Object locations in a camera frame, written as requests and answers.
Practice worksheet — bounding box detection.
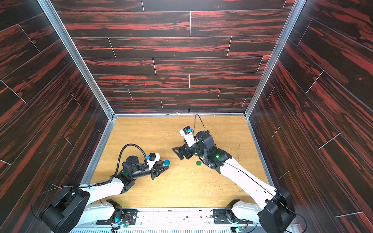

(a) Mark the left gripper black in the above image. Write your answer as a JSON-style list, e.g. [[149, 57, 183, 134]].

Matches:
[[130, 160, 169, 181]]

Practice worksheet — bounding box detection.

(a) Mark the blue paint jar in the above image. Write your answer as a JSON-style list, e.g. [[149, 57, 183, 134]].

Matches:
[[163, 160, 171, 167]]

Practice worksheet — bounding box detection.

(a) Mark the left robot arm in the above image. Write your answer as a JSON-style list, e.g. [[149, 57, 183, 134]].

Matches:
[[39, 153, 170, 233]]

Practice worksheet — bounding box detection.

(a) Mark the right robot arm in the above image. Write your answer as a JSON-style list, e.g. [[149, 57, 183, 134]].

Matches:
[[173, 126, 296, 233]]

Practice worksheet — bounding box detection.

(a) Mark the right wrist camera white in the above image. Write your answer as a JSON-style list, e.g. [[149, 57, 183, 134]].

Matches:
[[179, 126, 196, 148]]

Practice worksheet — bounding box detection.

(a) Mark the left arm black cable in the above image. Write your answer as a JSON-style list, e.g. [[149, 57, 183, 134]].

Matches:
[[115, 143, 147, 178]]

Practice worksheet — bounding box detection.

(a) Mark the front aluminium rail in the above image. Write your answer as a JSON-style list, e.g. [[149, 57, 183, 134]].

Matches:
[[63, 207, 266, 233]]

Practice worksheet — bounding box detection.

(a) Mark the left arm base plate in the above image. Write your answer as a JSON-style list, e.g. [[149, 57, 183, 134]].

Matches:
[[96, 209, 138, 227]]

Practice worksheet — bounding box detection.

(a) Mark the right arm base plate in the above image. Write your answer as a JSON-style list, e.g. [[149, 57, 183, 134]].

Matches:
[[210, 208, 253, 225]]

